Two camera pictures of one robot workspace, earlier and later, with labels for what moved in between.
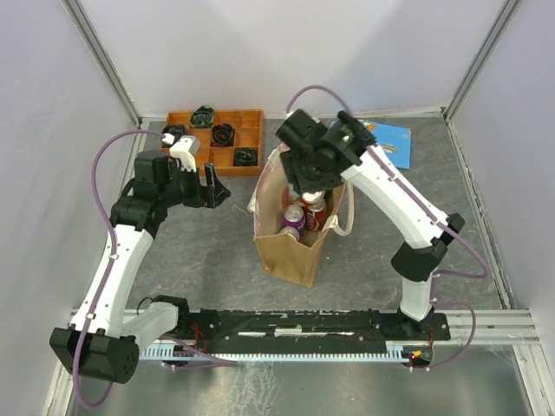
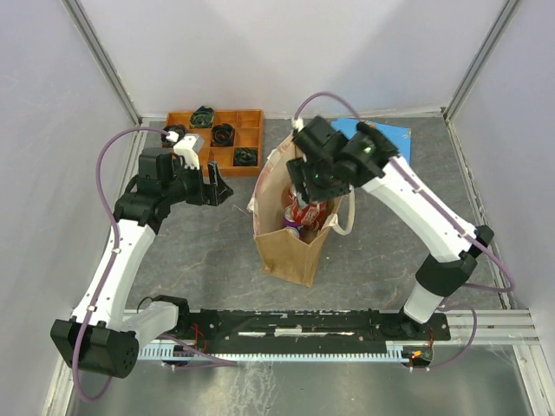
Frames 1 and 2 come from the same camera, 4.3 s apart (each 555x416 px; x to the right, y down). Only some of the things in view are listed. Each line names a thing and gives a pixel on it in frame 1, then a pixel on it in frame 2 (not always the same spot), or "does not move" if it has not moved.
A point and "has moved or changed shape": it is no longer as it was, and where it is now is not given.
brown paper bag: [284, 259] does not move
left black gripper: [211, 195] does not move
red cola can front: [310, 198] has moved or changed shape
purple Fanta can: [293, 216] does not move
